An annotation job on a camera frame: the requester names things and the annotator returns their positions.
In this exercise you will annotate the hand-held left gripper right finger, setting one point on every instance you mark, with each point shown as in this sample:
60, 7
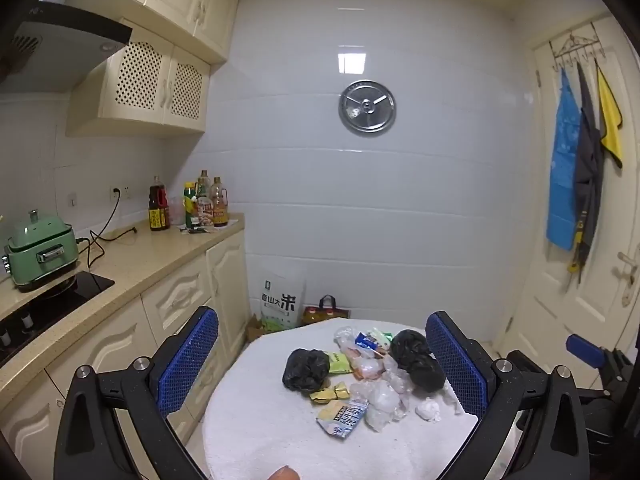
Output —
455, 360

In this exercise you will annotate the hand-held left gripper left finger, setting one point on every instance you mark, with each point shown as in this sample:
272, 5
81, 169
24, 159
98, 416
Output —
187, 355

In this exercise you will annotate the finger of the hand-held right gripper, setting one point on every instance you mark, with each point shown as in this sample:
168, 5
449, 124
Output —
585, 352

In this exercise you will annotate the large black plastic bag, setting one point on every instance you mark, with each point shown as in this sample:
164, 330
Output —
417, 360

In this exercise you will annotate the green striped packet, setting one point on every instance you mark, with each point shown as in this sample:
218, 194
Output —
384, 335

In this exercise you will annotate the blue snack bar wrapper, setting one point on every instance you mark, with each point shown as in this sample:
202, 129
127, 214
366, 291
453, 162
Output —
367, 343

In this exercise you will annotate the person's left hand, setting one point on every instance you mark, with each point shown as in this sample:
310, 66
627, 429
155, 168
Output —
285, 474

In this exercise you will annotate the white tissue ball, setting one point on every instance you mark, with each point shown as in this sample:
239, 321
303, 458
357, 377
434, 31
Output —
428, 409

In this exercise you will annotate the crumpled clear plastic bag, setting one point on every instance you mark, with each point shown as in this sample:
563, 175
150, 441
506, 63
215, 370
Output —
345, 337
397, 380
382, 402

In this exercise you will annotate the cream panel door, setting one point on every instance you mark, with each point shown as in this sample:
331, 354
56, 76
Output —
550, 285

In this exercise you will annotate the cream lower kitchen cabinets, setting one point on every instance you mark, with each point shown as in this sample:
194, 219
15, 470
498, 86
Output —
227, 280

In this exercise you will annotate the beige kitchen countertop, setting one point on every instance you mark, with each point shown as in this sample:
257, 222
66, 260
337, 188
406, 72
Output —
150, 255

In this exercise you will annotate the white rice bag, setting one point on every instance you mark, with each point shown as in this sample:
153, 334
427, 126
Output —
282, 305

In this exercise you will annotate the white towel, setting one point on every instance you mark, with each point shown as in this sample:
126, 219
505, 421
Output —
260, 435

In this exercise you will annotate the green yellow snack packet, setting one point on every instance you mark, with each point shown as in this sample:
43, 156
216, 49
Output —
340, 364

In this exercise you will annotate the small black plastic bag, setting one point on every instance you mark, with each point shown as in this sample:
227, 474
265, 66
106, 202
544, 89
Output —
305, 370

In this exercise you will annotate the blue yellow snack packet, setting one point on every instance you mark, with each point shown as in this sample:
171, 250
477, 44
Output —
340, 417

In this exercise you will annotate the black cooktop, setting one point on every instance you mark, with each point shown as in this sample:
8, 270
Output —
75, 287

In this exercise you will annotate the gold foil wrapper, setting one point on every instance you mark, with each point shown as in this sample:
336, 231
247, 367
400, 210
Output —
327, 394

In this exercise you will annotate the tote bag with oil bottles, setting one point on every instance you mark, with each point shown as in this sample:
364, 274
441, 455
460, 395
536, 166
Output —
320, 316

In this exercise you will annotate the tall labelled sauce bottle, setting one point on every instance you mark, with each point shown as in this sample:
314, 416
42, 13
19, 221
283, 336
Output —
204, 210

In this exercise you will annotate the yellow cap green bottle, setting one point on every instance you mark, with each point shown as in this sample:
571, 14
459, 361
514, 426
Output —
190, 207

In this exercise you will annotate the dark soy sauce bottle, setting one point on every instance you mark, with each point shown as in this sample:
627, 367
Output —
158, 210

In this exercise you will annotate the amber oil bottle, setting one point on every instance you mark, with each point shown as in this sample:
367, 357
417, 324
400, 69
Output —
220, 207

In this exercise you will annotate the green electric cooker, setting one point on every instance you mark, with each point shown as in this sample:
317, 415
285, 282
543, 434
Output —
40, 255

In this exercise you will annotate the blue apron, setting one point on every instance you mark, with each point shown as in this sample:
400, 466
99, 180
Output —
562, 170

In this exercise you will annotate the grey apron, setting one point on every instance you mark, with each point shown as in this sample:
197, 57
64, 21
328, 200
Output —
587, 160

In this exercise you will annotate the yellow cloth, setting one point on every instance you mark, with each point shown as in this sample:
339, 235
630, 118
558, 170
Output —
610, 115

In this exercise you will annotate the cream lattice door cabinet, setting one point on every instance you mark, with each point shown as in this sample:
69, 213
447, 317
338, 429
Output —
135, 80

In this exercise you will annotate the metal over-door hook rack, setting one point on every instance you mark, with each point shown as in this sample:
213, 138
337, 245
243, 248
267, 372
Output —
580, 52

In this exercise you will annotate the black range hood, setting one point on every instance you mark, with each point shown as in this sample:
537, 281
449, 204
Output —
60, 25

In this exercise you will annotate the white wall outlet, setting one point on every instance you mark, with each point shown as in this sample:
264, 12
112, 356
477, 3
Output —
124, 192

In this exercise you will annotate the white wall switch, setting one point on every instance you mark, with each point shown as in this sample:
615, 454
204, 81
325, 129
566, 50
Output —
73, 202

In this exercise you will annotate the round metal wall cover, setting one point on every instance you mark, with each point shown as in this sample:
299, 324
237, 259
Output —
367, 110

